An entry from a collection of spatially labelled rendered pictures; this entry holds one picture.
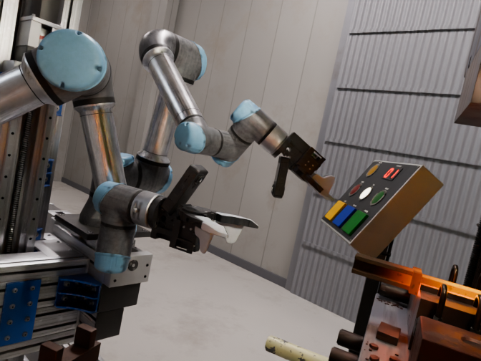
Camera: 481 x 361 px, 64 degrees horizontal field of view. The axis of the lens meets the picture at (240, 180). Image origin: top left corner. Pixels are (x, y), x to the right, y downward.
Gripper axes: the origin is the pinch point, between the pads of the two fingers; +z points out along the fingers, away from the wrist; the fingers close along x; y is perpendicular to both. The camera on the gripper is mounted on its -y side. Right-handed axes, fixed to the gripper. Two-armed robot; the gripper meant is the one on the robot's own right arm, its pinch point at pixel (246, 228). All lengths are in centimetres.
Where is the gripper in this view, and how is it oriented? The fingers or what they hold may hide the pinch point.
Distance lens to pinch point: 73.6
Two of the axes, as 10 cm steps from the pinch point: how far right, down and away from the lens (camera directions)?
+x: -4.0, 0.0, -9.2
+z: 9.0, 2.2, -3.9
